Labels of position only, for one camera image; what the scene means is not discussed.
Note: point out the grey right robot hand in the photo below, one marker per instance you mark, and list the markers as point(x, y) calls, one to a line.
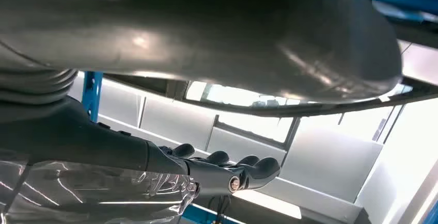
point(102, 147)

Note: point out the blue metal shelf rack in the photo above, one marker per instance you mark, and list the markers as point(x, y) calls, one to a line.
point(91, 92)

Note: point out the clear plastic film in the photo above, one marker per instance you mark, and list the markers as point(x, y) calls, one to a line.
point(85, 195)

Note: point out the white car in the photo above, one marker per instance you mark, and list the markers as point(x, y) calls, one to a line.
point(328, 161)

